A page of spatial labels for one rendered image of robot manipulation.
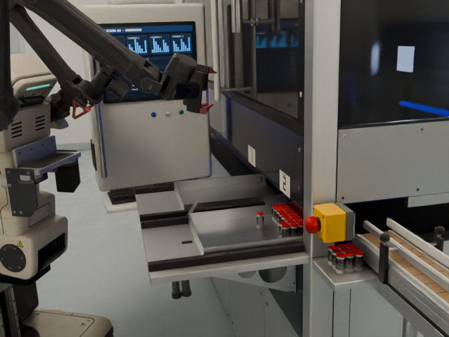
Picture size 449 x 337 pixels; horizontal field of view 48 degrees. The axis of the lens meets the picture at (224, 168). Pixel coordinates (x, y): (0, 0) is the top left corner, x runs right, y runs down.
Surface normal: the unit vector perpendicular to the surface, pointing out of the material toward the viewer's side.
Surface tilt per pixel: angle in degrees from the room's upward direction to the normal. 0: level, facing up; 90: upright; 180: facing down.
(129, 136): 90
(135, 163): 90
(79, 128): 90
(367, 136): 90
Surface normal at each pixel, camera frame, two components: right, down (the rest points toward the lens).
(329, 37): 0.22, 0.25
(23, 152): 0.97, 0.04
